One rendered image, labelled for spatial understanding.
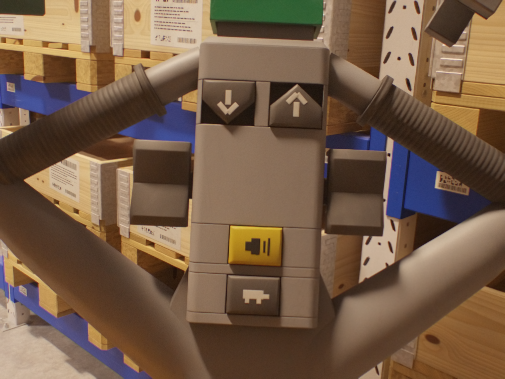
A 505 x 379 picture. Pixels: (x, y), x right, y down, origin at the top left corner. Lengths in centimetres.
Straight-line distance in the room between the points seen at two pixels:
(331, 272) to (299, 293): 101
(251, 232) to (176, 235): 133
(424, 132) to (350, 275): 108
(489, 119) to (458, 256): 75
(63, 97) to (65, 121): 184
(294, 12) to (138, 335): 25
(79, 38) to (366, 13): 99
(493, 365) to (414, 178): 39
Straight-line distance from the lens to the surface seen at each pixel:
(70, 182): 217
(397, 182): 129
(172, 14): 164
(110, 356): 236
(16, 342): 295
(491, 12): 44
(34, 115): 523
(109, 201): 203
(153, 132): 185
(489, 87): 113
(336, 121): 133
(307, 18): 44
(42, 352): 284
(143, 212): 42
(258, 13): 44
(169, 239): 176
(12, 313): 308
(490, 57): 112
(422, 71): 127
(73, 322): 254
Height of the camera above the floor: 140
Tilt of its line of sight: 15 degrees down
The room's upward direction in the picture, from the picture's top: 3 degrees clockwise
